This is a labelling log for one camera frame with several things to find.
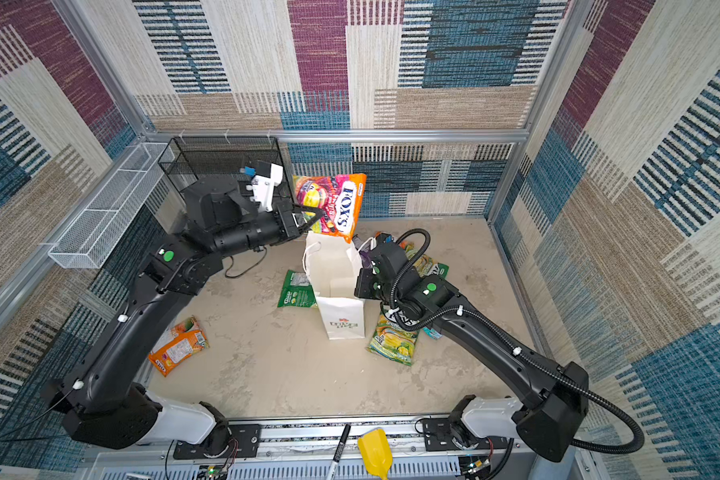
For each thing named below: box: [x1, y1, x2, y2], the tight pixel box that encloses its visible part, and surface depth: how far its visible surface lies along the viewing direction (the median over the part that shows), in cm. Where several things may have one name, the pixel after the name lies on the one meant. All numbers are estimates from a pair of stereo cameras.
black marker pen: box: [326, 424, 351, 480], surface depth 73 cm
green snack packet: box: [277, 269, 317, 308], surface depth 101 cm
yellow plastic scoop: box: [358, 428, 393, 480], surface depth 73 cm
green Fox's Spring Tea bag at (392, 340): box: [367, 307, 419, 366], surface depth 88 cm
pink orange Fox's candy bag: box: [292, 174, 367, 243], surface depth 58 cm
